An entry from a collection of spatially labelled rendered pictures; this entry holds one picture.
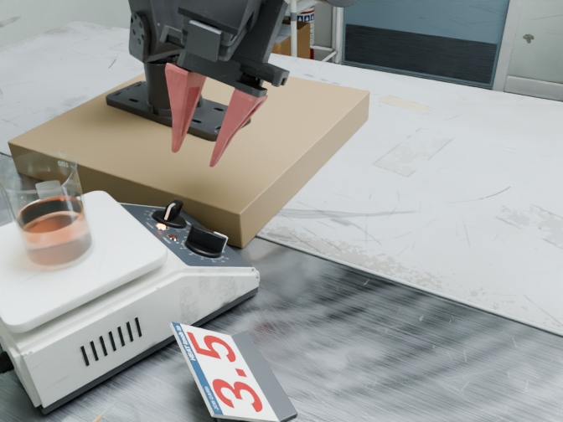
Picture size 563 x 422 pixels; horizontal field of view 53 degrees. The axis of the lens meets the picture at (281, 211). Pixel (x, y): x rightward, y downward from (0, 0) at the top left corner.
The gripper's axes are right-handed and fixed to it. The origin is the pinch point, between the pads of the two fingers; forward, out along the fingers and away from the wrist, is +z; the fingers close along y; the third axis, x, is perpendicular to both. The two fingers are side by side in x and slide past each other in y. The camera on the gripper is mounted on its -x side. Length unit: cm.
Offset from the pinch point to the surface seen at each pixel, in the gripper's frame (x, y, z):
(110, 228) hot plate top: -7.6, -3.0, 6.7
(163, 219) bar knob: -1.5, -0.5, 6.7
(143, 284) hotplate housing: -10.9, 1.6, 8.4
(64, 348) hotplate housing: -15.4, -1.2, 12.9
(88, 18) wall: 179, -93, 6
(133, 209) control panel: -0.8, -3.5, 7.1
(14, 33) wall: 148, -103, 18
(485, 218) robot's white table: 10.5, 28.9, -2.1
